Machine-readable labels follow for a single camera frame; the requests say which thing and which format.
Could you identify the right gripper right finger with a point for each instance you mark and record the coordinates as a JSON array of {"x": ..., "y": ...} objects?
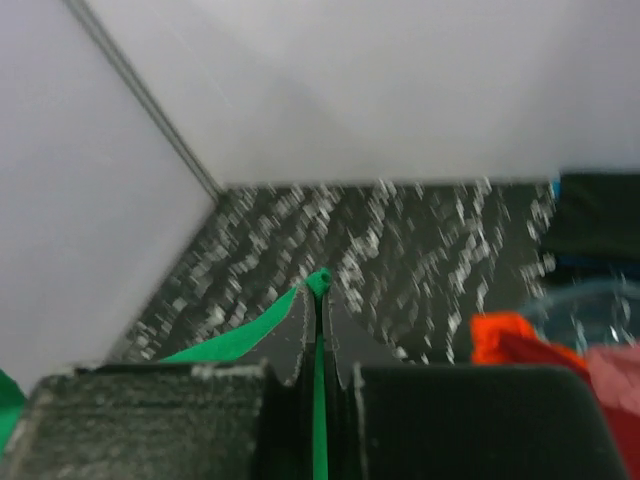
[{"x": 391, "y": 420}]

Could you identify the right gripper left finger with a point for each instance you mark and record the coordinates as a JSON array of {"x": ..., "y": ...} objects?
[{"x": 150, "y": 420}]

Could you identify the green t shirt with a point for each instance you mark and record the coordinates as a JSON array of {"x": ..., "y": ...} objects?
[{"x": 250, "y": 335}]

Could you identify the clear blue plastic basket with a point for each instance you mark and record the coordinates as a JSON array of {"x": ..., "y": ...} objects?
[{"x": 591, "y": 313}]

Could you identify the orange t shirt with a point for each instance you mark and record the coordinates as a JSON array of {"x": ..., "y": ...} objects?
[{"x": 486, "y": 330}]

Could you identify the pink t shirt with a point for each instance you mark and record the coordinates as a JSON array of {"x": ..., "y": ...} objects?
[{"x": 614, "y": 375}]

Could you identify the red t shirt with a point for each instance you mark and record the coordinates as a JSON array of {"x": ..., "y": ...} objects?
[{"x": 623, "y": 425}]

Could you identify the folded black t shirt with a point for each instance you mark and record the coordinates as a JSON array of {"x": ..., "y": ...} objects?
[{"x": 596, "y": 217}]

